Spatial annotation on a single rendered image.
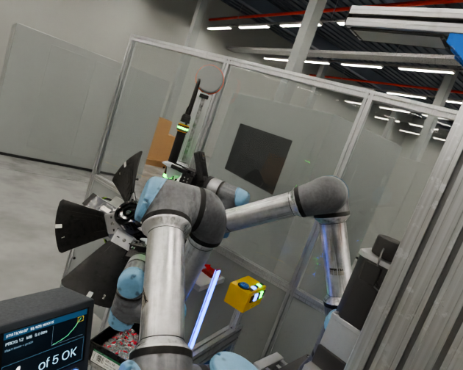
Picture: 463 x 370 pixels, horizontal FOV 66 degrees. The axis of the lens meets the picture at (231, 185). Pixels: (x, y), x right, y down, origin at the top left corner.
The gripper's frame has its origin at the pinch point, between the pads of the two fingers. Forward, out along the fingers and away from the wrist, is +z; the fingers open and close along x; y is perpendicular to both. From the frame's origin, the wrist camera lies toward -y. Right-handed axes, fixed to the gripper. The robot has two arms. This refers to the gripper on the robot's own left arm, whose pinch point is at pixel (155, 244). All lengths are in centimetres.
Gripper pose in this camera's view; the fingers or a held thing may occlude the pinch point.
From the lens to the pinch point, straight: 138.0
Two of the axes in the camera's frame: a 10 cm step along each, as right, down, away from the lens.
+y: -9.7, -2.1, -1.1
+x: -2.2, 9.6, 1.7
